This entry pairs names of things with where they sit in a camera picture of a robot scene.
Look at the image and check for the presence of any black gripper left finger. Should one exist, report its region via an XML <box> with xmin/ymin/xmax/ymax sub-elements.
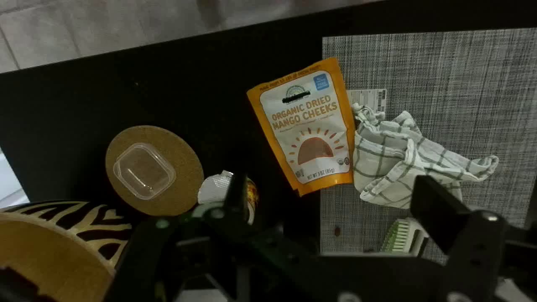
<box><xmin>131</xmin><ymin>173</ymin><xmax>292</xmax><ymax>302</ymax></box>

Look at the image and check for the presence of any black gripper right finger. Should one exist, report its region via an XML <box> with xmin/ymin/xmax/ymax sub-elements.
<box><xmin>411</xmin><ymin>176</ymin><xmax>507</xmax><ymax>302</ymax></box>

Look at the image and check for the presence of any zebra pattern wooden bowl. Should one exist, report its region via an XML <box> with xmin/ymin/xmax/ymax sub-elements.
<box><xmin>0</xmin><ymin>202</ymin><xmax>133</xmax><ymax>302</ymax></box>

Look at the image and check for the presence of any clear plastic lid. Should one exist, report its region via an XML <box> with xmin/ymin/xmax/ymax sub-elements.
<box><xmin>113</xmin><ymin>143</ymin><xmax>176</xmax><ymax>202</ymax></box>

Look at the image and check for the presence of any white green checkered cloth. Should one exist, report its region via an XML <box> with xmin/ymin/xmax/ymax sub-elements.
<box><xmin>352</xmin><ymin>104</ymin><xmax>500</xmax><ymax>210</ymax></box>

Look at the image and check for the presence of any grey woven placemat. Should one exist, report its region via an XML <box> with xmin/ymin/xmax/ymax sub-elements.
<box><xmin>319</xmin><ymin>27</ymin><xmax>537</xmax><ymax>265</ymax></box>

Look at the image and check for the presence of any orange dried mango pouch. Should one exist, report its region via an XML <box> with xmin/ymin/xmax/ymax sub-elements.
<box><xmin>247</xmin><ymin>57</ymin><xmax>354</xmax><ymax>197</ymax></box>

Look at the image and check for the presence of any black side table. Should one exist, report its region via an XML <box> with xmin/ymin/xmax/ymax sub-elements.
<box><xmin>0</xmin><ymin>0</ymin><xmax>537</xmax><ymax>302</ymax></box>

